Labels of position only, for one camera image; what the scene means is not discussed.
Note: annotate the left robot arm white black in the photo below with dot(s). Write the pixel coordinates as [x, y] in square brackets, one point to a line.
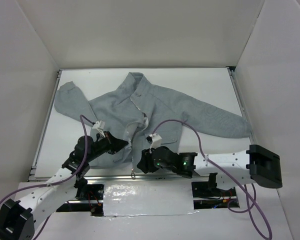
[19, 219]

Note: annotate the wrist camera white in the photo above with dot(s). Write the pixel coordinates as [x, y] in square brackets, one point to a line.
[155, 140]
[99, 126]

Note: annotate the grey zip-up jacket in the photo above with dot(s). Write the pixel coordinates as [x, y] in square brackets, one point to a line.
[138, 108]

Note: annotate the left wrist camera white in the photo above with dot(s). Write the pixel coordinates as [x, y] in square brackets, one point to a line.
[99, 126]

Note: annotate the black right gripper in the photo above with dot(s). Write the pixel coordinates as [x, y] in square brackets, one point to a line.
[147, 161]

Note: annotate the white foil-taped panel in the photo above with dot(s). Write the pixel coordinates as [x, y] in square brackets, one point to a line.
[148, 198]

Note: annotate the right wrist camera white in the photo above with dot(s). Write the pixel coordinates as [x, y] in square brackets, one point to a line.
[155, 140]

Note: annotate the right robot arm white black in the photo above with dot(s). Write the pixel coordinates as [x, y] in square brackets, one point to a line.
[225, 171]

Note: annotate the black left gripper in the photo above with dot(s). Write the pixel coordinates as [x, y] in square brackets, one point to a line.
[112, 143]

